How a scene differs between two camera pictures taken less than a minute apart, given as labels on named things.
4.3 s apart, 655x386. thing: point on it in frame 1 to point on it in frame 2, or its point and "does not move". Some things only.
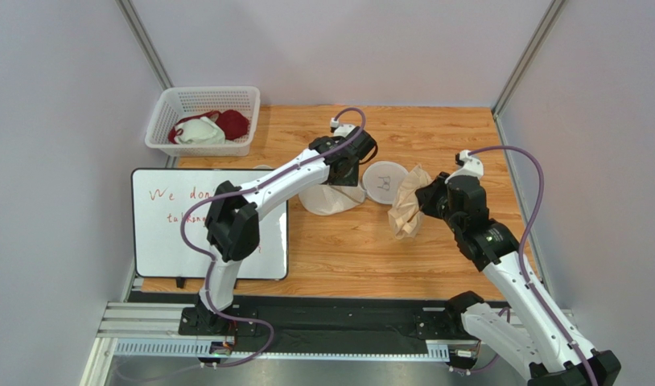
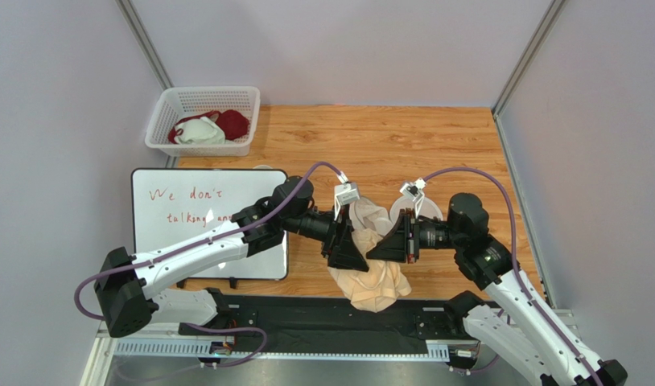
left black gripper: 352,181 to 342,249
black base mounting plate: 257,318 does not move
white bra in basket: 199,131 does not move
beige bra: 405,211 to 377,288
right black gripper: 429,199 to 409,235
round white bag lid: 381,181 to 429,208
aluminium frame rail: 154,329 does not move
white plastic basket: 207,121 does not move
